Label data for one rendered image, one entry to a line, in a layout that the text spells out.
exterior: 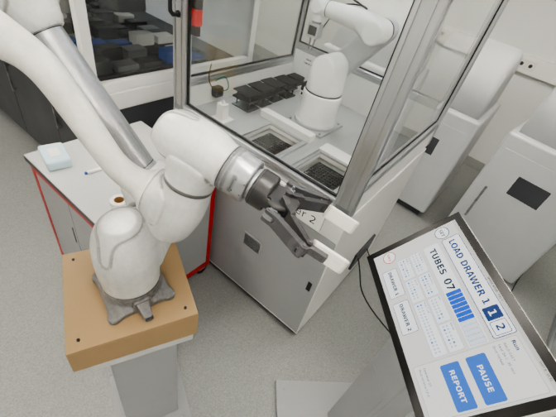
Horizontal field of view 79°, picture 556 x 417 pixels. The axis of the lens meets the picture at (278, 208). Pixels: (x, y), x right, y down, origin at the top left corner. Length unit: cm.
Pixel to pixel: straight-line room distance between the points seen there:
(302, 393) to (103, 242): 131
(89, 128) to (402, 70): 79
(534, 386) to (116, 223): 95
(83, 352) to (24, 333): 113
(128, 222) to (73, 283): 33
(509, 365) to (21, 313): 206
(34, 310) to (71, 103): 158
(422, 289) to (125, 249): 78
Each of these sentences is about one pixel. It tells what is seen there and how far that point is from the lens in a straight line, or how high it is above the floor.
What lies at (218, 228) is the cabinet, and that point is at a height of 39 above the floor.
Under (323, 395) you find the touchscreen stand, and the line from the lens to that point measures 192.
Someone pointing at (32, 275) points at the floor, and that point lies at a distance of 235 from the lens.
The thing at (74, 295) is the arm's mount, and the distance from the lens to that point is 112.
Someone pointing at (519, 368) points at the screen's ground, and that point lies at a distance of 92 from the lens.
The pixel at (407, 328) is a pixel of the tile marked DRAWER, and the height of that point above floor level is 100.
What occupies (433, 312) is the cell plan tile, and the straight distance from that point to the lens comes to 101.
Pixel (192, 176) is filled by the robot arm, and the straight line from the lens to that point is 63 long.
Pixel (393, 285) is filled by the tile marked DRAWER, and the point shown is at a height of 100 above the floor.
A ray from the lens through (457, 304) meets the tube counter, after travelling 100.
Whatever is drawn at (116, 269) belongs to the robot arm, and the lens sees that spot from 90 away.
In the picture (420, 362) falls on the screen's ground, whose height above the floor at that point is 100.
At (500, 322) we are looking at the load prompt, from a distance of 96.
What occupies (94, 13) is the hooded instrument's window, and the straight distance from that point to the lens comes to 189.
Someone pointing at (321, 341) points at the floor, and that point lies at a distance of 208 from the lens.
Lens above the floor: 175
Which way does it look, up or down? 41 degrees down
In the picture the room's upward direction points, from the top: 15 degrees clockwise
